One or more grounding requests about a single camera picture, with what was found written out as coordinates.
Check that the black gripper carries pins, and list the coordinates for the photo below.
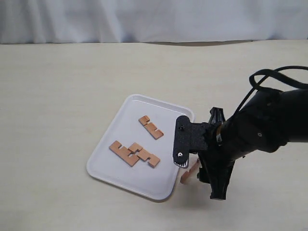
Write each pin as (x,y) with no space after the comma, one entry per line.
(220,150)

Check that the wooden notched puzzle piece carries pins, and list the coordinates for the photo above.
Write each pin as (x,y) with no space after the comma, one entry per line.
(191,172)
(150,127)
(144,155)
(123,152)

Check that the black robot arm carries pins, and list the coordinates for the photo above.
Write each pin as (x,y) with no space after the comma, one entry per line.
(267,122)

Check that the white plastic tray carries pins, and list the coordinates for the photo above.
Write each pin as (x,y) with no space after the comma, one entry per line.
(154,183)

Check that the white backdrop curtain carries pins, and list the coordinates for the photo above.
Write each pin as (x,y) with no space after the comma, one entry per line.
(177,21)

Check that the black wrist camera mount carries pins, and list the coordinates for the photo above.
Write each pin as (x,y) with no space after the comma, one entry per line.
(189,138)

